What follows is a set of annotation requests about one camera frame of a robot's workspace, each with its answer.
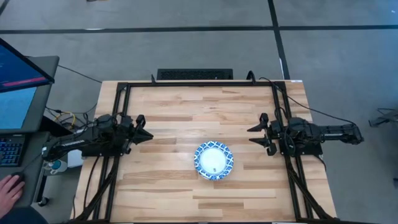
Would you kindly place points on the grey desk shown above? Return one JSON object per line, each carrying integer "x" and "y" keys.
{"x": 34, "y": 174}

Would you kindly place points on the person's forearm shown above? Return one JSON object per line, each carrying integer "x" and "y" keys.
{"x": 25, "y": 216}

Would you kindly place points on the person's hand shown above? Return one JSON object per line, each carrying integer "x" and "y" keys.
{"x": 9, "y": 194}

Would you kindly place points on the black floor grille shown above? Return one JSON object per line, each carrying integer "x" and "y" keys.
{"x": 192, "y": 74}

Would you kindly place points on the black metal rig frame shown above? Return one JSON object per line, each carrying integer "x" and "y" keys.
{"x": 202, "y": 84}

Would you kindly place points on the thin black computer monitor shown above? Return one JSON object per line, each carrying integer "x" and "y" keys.
{"x": 18, "y": 71}

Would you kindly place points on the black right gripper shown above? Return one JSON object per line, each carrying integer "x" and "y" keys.
{"x": 273, "y": 133}

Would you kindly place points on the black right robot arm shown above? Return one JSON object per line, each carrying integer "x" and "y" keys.
{"x": 335, "y": 130}

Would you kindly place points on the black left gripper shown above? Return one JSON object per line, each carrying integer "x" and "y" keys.
{"x": 127, "y": 133}

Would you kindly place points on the white box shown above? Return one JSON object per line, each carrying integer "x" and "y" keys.
{"x": 74, "y": 158}

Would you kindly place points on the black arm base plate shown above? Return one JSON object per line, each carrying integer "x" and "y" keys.
{"x": 308, "y": 152}
{"x": 99, "y": 153}

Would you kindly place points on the dark metal floor stand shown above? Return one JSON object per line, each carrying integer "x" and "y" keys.
{"x": 387, "y": 117}

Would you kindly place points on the black computer mouse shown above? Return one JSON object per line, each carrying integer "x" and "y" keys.
{"x": 19, "y": 176}

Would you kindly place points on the white bottle teal cap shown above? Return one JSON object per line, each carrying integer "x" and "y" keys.
{"x": 57, "y": 165}

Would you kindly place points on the grey computer monitor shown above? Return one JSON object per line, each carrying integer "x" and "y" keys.
{"x": 15, "y": 109}

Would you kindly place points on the black caster wheel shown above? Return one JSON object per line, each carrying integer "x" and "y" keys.
{"x": 43, "y": 201}

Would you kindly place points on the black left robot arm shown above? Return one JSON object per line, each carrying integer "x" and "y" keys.
{"x": 71, "y": 143}

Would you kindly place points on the blue patterned paper bowl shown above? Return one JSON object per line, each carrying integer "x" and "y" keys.
{"x": 213, "y": 159}

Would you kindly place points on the backlit black keyboard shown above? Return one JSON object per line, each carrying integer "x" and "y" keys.
{"x": 11, "y": 152}

